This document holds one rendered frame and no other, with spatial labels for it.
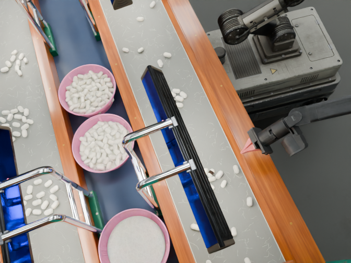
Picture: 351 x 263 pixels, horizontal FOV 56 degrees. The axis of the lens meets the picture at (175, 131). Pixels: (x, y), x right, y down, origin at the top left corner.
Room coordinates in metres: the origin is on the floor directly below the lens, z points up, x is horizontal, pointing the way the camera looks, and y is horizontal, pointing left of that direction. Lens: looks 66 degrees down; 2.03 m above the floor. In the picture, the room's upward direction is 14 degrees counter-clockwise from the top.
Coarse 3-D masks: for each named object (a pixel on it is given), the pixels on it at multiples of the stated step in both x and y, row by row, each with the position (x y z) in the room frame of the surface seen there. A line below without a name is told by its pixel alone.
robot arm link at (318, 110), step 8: (344, 96) 0.39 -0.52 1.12; (312, 104) 0.40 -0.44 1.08; (320, 104) 0.39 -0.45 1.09; (328, 104) 0.38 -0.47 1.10; (336, 104) 0.37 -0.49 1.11; (344, 104) 0.36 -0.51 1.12; (304, 112) 0.39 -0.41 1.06; (312, 112) 0.38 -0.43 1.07; (320, 112) 0.37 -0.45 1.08; (328, 112) 0.36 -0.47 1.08; (336, 112) 0.35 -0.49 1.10; (344, 112) 0.34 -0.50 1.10; (304, 120) 0.37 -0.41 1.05; (312, 120) 0.36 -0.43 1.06; (320, 120) 0.35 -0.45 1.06
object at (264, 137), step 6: (270, 126) 0.41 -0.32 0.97; (258, 132) 0.41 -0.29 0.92; (264, 132) 0.39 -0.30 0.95; (270, 132) 0.39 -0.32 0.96; (258, 138) 0.38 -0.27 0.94; (264, 138) 0.37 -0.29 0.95; (270, 138) 0.37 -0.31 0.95; (276, 138) 0.36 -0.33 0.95; (258, 144) 0.37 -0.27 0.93; (264, 144) 0.36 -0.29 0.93; (270, 144) 0.36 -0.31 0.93; (264, 150) 0.34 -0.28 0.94; (270, 150) 0.34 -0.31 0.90
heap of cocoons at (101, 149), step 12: (96, 132) 0.66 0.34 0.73; (108, 132) 0.64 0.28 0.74; (120, 132) 0.63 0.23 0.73; (84, 144) 0.61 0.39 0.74; (96, 144) 0.61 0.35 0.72; (108, 144) 0.59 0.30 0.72; (120, 144) 0.57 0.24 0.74; (84, 156) 0.56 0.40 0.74; (96, 156) 0.54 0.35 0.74; (108, 156) 0.54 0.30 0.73; (120, 156) 0.52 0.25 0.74; (96, 168) 0.50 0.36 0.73; (108, 168) 0.48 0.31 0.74
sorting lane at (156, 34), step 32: (160, 0) 1.31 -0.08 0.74; (128, 32) 1.15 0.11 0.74; (160, 32) 1.11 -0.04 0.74; (128, 64) 0.97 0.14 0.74; (192, 96) 0.72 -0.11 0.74; (192, 128) 0.57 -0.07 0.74; (160, 160) 0.46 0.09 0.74; (224, 160) 0.40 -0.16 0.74; (224, 192) 0.27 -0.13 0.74; (256, 224) 0.12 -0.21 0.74; (224, 256) 0.04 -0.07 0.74; (256, 256) 0.02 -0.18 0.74
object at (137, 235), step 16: (128, 224) 0.24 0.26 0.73; (144, 224) 0.22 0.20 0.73; (112, 240) 0.19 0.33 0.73; (128, 240) 0.18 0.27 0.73; (144, 240) 0.17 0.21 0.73; (160, 240) 0.15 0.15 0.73; (112, 256) 0.14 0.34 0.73; (128, 256) 0.12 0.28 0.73; (144, 256) 0.11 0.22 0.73; (160, 256) 0.10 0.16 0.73
